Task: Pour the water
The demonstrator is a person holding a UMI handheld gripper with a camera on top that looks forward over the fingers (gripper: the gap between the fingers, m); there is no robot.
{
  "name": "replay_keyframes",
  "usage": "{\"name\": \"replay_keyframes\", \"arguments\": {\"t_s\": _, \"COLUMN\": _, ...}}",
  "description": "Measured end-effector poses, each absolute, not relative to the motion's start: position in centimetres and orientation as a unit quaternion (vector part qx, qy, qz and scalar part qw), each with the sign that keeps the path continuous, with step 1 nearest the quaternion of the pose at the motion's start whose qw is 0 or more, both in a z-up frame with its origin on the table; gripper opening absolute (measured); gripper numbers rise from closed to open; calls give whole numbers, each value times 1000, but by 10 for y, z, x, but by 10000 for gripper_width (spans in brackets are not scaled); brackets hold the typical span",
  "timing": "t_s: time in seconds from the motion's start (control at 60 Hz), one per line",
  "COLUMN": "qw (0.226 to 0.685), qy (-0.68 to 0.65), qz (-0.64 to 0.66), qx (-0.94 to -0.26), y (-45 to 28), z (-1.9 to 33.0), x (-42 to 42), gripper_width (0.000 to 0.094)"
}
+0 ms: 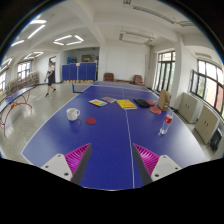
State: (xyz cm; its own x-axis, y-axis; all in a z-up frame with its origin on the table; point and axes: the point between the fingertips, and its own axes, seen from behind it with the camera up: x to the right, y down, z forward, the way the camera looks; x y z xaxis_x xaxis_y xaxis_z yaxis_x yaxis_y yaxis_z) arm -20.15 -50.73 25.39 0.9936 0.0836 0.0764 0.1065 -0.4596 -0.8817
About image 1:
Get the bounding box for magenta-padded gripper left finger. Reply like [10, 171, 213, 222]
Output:
[40, 142, 93, 186]

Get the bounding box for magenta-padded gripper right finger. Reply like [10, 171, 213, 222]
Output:
[132, 143, 183, 186]

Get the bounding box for clear bottle with red label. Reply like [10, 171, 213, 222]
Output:
[159, 109, 175, 136]

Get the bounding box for flat round red coaster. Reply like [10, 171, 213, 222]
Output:
[85, 117, 97, 126]

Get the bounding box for white mug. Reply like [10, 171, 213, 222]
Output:
[66, 107, 81, 122]

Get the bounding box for black paddle case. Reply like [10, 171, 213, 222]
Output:
[133, 98, 151, 108]

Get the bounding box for small yellow and blue book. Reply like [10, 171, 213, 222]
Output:
[88, 98, 108, 108]

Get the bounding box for beige cabinet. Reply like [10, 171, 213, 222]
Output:
[178, 92, 204, 124]
[194, 104, 221, 145]

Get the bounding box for table tennis net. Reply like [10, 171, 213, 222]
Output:
[71, 82, 93, 94]

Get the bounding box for black bin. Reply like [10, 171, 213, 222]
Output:
[209, 127, 223, 153]

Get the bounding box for brown armchair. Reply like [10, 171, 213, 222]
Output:
[102, 72, 116, 83]
[132, 74, 146, 87]

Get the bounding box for person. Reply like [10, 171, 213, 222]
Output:
[44, 60, 57, 98]

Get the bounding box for blue partition barriers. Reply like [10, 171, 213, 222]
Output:
[61, 62, 98, 82]

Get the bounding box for tall dark-framed window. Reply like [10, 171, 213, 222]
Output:
[154, 49, 177, 93]

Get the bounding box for colourful shelf unit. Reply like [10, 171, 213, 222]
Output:
[5, 70, 40, 98]

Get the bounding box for wide dark-framed window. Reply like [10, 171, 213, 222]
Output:
[190, 59, 224, 118]

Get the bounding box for small bright window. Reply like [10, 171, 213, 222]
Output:
[17, 61, 33, 80]

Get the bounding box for ceiling lights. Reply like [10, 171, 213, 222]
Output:
[0, 18, 86, 68]

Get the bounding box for ceiling air conditioner unit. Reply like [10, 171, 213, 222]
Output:
[118, 30, 156, 46]

